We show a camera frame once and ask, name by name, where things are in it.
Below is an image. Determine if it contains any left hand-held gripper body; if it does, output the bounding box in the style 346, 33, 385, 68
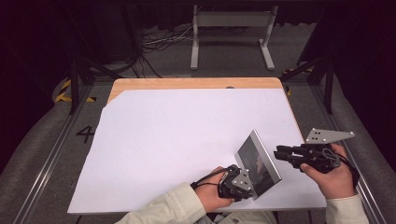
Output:
217, 163, 256, 202

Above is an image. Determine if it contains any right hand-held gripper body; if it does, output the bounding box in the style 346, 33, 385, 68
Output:
290, 127, 356, 175

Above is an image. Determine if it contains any silver tablet with black screen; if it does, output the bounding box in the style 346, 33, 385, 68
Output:
233, 129, 283, 202

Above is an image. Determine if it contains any person's left hand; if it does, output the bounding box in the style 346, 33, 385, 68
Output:
193, 166, 235, 215

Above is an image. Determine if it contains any person's right hand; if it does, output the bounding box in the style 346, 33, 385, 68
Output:
300, 143, 355, 201

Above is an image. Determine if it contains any black tripod stand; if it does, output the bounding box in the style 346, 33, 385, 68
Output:
68, 55, 124, 116
279, 55, 335, 116

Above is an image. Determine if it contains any white paper sheet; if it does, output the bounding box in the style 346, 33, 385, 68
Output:
66, 88, 328, 216

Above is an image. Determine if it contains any wooden table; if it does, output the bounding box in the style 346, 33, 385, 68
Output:
106, 77, 307, 144

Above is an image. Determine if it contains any white metal stand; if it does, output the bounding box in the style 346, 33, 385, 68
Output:
190, 4, 278, 71

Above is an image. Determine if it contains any yellow black floor tape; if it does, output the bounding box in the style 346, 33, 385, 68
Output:
54, 78, 97, 104

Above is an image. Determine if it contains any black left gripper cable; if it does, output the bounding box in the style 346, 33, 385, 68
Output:
190, 169, 227, 190

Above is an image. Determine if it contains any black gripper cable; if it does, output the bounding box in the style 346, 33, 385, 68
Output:
337, 153, 361, 189
190, 169, 227, 190

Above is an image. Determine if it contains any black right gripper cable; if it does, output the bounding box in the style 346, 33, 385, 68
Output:
337, 153, 361, 189

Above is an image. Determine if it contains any aluminium floor rail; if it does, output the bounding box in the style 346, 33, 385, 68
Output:
311, 85, 389, 224
12, 83, 94, 224

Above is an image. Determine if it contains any bundle of floor cables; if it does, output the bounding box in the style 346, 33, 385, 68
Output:
136, 26, 195, 78

